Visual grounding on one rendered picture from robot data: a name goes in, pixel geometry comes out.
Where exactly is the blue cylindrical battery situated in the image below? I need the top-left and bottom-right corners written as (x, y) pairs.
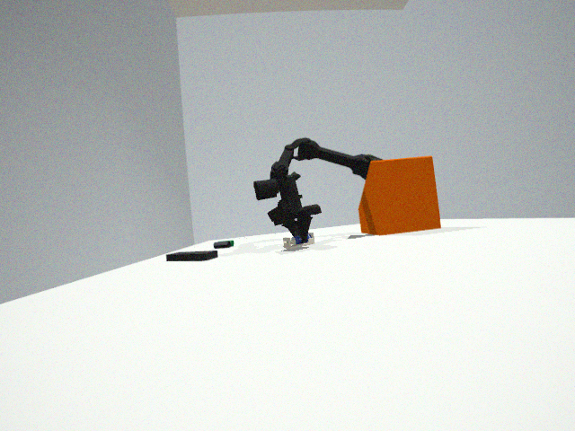
top-left (291, 234), bottom-right (312, 244)

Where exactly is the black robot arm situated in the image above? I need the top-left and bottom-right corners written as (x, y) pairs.
top-left (253, 138), bottom-right (383, 222)

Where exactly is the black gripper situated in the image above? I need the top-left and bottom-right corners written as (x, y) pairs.
top-left (274, 192), bottom-right (322, 242)

